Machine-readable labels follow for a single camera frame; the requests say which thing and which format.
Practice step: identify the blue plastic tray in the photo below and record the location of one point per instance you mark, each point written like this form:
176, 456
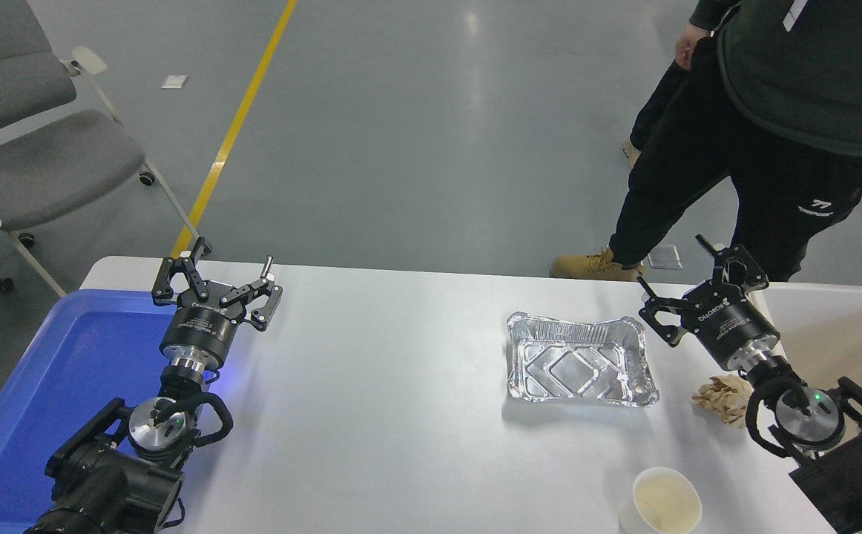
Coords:
67, 371

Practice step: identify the person's hand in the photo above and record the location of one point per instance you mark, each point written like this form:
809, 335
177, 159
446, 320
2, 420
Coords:
691, 46

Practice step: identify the silver foil tray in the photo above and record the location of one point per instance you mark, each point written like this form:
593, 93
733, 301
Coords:
579, 363

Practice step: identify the crumpled tan paper ball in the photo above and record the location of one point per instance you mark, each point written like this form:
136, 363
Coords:
720, 397

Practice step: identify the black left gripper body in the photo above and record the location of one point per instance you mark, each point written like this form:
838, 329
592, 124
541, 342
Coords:
201, 330

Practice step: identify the white paper scrap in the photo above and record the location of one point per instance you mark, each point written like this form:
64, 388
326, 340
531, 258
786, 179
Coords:
173, 81

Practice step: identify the clear floor plate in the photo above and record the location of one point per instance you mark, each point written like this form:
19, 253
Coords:
667, 258

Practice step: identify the large pale bin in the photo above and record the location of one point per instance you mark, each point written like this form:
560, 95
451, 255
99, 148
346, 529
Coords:
846, 334

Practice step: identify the white paper cup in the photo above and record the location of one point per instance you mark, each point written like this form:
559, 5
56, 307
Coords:
665, 504

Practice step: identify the grey office chair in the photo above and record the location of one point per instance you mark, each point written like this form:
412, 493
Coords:
45, 163

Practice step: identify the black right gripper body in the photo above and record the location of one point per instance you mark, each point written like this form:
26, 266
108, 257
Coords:
739, 330

